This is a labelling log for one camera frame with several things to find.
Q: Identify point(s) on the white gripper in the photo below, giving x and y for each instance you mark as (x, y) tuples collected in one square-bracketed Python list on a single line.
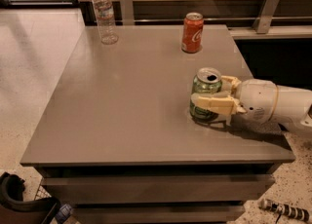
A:
[(257, 99)]

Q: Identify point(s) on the green soda can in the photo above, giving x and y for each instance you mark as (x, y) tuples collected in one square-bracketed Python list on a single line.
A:
[(206, 80)]

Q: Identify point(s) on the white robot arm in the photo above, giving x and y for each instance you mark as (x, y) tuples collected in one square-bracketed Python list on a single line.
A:
[(292, 109)]

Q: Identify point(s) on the orange soda can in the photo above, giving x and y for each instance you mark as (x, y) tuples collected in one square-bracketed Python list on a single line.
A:
[(192, 32)]

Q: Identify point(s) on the clear plastic water bottle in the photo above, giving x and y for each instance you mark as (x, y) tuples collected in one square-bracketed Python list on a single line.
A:
[(104, 13)]

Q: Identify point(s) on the grey drawer cabinet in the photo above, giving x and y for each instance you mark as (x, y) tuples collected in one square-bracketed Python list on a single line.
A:
[(117, 142)]

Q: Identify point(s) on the black white striped tool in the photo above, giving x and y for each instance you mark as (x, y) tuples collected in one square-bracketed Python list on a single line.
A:
[(292, 212)]

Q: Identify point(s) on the blue cap object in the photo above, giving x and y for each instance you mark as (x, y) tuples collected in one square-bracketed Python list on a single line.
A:
[(63, 214)]

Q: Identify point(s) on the black chair part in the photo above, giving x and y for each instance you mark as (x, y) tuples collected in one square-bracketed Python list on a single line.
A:
[(15, 210)]

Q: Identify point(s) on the right metal wall bracket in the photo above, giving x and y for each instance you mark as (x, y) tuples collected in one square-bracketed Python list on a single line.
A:
[(262, 23)]

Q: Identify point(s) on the metal wall bracket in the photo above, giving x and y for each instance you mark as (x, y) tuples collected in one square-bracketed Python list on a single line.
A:
[(262, 23), (127, 12)]

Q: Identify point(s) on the left metal wall bracket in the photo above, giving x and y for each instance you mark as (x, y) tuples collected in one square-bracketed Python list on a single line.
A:
[(127, 12)]

